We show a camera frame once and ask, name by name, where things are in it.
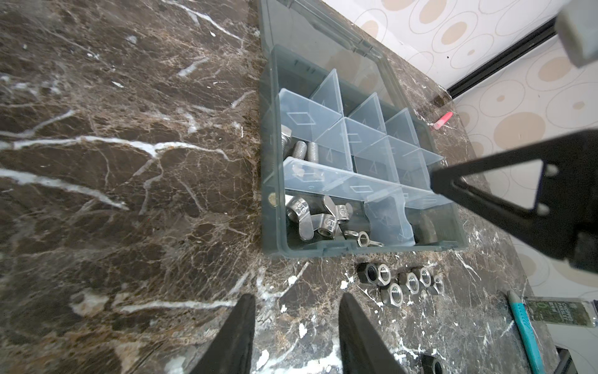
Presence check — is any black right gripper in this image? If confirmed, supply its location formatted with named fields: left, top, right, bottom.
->
left=555, top=0, right=597, bottom=68

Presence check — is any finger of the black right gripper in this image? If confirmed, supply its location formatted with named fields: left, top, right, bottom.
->
left=431, top=129, right=597, bottom=273

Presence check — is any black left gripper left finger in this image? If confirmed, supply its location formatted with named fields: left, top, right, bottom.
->
left=191, top=294, right=256, bottom=373

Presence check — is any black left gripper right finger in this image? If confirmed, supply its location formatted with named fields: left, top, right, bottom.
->
left=339, top=293, right=405, bottom=373

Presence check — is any silver eye bolt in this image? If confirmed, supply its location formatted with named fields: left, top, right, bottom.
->
left=343, top=230, right=385, bottom=248

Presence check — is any silver wing nut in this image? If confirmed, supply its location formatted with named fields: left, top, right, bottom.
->
left=311, top=213, right=342, bottom=239
left=285, top=195, right=315, bottom=242
left=322, top=195, right=354, bottom=224

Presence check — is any clear plastic organizer box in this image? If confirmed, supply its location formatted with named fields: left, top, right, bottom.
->
left=258, top=1, right=466, bottom=258

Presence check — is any silver hex nut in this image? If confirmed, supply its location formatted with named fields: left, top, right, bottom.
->
left=377, top=263, right=392, bottom=288
left=398, top=272, right=420, bottom=296
left=427, top=274, right=445, bottom=296
left=411, top=266, right=433, bottom=289
left=380, top=283, right=403, bottom=308

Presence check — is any black small nut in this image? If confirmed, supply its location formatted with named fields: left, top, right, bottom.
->
left=420, top=355, right=444, bottom=374

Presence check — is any dark hex nut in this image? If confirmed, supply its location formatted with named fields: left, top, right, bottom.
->
left=357, top=263, right=378, bottom=285

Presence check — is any clear green packet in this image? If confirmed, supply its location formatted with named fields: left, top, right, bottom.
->
left=524, top=297, right=597, bottom=328

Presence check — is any silver hex bolt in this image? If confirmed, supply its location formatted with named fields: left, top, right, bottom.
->
left=306, top=142, right=319, bottom=164
left=292, top=140, right=308, bottom=160

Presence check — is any teal tool handle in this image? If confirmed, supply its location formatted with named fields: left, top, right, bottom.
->
left=508, top=291, right=546, bottom=374

